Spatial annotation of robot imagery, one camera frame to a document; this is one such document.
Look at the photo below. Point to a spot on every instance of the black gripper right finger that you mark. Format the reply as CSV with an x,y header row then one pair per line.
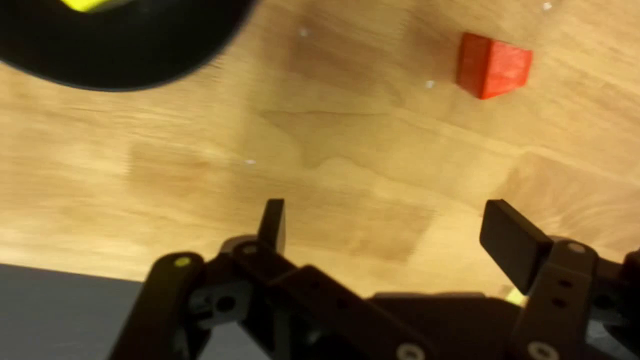
x,y
513,243

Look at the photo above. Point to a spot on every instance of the black bowl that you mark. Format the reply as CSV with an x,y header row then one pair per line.
x,y
132,47

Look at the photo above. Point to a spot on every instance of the yellow wooden cube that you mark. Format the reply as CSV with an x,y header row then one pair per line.
x,y
82,4

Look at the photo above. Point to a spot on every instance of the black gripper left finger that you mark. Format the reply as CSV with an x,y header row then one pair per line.
x,y
273,227

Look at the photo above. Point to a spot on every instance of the red wooden cube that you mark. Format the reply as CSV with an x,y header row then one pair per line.
x,y
493,67

